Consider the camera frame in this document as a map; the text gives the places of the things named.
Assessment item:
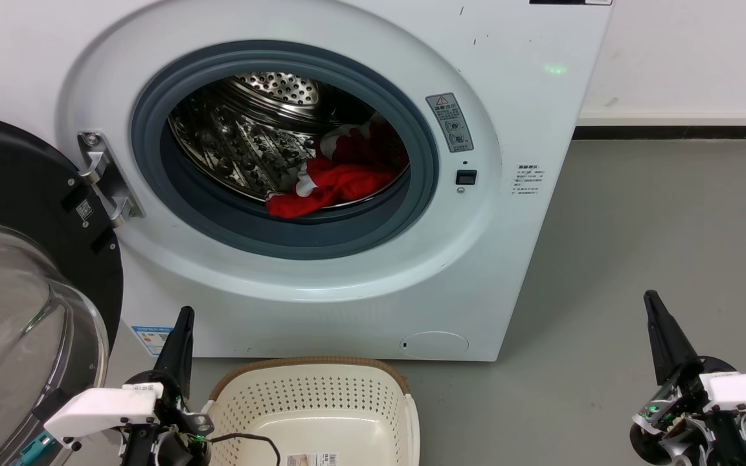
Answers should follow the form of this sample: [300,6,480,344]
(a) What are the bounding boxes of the grey warning sticker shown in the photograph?
[425,93,475,154]

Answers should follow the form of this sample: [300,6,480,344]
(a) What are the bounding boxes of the black washer door with glass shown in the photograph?
[0,111,124,466]

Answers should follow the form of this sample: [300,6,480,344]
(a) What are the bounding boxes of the cream perforated laundry basket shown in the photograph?
[201,357,421,466]

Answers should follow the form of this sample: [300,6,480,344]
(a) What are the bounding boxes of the blue and white energy sticker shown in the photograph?
[131,326,174,357]

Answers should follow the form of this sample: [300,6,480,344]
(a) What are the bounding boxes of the red and white garment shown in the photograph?
[266,115,410,219]

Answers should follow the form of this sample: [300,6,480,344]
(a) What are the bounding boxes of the black wall baseboard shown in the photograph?
[572,126,746,140]

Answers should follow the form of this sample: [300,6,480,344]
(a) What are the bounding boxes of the round white filter cover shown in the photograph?
[400,331,470,360]

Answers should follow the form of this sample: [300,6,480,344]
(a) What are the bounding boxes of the teal cable connector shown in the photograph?
[13,432,54,466]

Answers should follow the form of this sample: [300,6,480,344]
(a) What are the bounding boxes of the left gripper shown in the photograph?
[118,306,215,466]

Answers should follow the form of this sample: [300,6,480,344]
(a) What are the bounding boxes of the grey rubber door gasket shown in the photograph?
[130,39,440,261]

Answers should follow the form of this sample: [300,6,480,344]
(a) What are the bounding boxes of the thin black left gripper cable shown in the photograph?
[210,432,282,466]

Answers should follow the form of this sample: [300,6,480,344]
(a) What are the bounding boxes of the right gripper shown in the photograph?
[629,289,746,466]

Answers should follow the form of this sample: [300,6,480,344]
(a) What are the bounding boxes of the white barcode label packet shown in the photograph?
[286,452,339,466]

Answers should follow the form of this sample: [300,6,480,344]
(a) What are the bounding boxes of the stainless steel washing machine drum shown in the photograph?
[168,72,374,203]

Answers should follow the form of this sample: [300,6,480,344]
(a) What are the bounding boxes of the white front-load washing machine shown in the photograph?
[0,0,615,362]

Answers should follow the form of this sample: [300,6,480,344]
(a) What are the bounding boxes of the silver metal door hinge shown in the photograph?
[77,130,145,228]

